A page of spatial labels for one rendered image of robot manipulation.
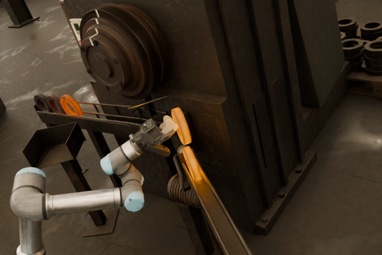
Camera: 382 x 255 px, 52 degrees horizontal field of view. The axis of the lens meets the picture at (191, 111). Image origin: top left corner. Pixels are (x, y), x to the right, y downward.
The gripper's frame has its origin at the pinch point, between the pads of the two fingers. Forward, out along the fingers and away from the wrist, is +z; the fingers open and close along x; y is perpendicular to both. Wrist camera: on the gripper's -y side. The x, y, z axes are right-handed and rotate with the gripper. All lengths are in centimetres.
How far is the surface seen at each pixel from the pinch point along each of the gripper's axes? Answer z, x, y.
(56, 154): -73, 69, -15
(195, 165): -4.9, -6.7, -17.4
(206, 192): -7.3, -13.3, -27.2
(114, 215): -75, 69, -75
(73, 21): -20, 87, 37
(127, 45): -0.9, 30.1, 28.4
